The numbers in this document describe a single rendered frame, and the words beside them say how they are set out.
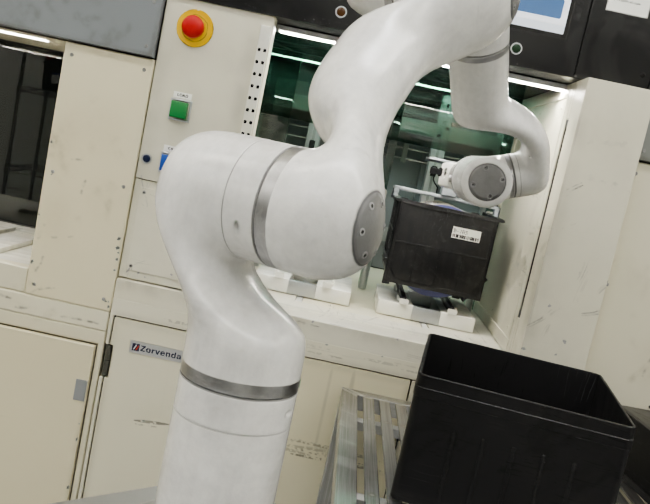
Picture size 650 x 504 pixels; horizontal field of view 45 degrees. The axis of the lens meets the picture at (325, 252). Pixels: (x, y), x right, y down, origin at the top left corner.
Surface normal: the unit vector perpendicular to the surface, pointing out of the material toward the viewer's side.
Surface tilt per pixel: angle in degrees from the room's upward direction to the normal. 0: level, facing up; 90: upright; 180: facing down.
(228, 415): 90
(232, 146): 37
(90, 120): 90
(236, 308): 32
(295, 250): 119
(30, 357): 90
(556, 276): 90
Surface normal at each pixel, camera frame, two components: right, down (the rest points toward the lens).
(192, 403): -0.60, -0.02
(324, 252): -0.08, 0.52
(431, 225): -0.04, 0.12
